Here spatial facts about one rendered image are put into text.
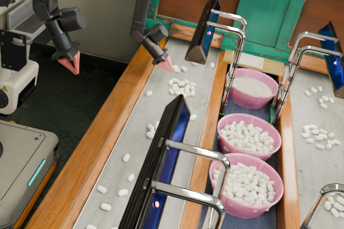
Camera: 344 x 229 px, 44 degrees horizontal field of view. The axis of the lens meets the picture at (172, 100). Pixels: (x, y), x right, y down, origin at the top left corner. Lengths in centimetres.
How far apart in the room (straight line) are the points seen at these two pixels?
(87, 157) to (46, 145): 82
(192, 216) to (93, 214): 30
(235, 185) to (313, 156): 43
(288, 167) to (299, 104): 55
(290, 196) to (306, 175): 19
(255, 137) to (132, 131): 51
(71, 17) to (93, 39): 204
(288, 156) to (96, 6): 206
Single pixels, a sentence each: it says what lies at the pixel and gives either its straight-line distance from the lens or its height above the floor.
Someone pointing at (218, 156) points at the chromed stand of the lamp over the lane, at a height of 112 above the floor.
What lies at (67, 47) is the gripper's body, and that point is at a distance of 144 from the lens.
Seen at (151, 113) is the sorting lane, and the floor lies 74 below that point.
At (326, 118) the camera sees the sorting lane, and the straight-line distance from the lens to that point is 210.
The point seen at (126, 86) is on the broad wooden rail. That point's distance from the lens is 188.
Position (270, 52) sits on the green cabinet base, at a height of 81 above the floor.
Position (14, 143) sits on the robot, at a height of 28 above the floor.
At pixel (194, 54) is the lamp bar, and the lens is 156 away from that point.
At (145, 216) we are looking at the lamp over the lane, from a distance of 87.
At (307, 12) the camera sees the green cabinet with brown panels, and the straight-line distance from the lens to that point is 233.
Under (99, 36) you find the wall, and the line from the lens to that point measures 339.
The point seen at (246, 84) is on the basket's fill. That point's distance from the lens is 216.
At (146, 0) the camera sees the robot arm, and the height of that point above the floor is 113.
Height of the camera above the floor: 176
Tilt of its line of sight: 33 degrees down
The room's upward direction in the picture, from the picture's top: 12 degrees clockwise
